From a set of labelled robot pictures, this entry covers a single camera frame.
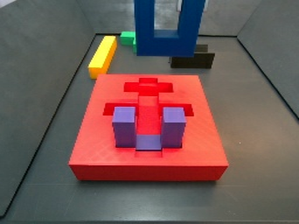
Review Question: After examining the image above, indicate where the blue U-shaped block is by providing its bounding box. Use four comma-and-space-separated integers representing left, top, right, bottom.
135, 0, 206, 57

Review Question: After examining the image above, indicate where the red puzzle board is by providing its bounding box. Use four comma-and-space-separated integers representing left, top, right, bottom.
70, 74, 230, 181

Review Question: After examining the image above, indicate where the purple U-shaped block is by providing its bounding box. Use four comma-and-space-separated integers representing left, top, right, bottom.
113, 106, 187, 151

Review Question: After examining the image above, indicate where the yellow long block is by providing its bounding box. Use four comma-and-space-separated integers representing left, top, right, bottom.
89, 36, 118, 80

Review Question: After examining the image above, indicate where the green zigzag block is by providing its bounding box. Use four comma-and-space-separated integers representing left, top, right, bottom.
121, 31, 137, 52

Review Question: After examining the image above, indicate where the black metal bracket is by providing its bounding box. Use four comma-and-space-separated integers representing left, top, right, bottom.
171, 45, 215, 69

